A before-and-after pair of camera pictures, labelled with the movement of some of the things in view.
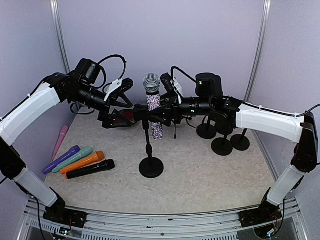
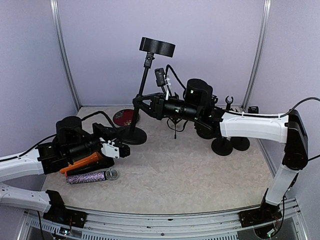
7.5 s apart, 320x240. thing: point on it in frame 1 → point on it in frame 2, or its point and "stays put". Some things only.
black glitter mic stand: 150,167 → 136,135
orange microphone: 97,156 stays put
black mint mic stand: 222,146 stays put
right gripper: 173,104 → 155,109
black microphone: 107,165 stays put
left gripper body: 104,113 → 98,127
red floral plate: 129,114 stays put
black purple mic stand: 240,142 stays put
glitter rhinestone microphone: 151,83 → 111,174
